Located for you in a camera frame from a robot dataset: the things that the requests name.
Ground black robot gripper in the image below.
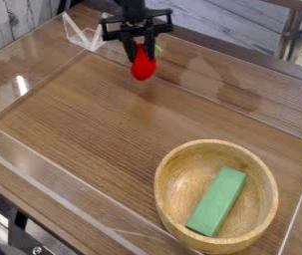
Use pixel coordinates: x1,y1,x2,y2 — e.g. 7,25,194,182
99,0,173,63

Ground red plush fruit green stem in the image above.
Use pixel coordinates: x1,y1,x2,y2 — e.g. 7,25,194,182
131,44,157,81

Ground metal stand in background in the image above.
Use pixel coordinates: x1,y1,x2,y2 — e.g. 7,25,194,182
264,0,302,63

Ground clear acrylic tray walls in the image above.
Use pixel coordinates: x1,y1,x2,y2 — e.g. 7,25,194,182
0,16,302,255

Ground wooden bowl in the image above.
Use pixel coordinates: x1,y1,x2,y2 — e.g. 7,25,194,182
154,139,278,254

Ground green rectangular block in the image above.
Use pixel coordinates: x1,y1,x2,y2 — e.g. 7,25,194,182
185,166,246,237

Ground clear acrylic corner bracket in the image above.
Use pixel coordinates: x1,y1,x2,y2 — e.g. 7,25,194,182
62,13,106,52

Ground black table leg bracket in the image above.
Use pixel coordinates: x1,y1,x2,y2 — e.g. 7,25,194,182
8,210,55,255

